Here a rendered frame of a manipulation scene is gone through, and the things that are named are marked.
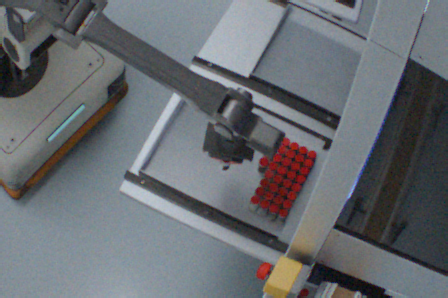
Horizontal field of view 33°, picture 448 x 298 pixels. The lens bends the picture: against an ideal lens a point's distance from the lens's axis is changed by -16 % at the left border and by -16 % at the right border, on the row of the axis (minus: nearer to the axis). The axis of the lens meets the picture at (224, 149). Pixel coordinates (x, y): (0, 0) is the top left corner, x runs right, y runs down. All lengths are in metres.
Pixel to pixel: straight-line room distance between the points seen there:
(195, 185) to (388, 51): 0.96
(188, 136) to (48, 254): 1.00
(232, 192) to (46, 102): 1.00
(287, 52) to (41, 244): 1.18
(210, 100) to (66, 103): 1.21
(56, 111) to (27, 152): 0.18
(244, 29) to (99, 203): 0.98
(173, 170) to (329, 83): 0.45
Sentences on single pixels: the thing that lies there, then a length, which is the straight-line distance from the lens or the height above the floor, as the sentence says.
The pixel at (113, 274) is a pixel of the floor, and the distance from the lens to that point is 2.79.
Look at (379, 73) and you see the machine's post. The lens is 1.12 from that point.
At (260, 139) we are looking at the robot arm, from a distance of 1.65.
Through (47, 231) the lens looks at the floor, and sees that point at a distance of 2.86.
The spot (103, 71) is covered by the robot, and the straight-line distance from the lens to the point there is 2.80.
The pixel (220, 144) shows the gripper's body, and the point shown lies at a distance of 1.75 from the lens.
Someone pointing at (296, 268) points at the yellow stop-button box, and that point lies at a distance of 1.73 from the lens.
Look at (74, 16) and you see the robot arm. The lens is 1.55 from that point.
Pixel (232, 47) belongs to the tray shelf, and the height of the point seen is 0.88.
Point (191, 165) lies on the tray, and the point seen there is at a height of 0.88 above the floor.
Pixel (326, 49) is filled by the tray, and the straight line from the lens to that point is 2.17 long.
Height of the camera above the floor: 2.65
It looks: 63 degrees down
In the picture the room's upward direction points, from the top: 9 degrees clockwise
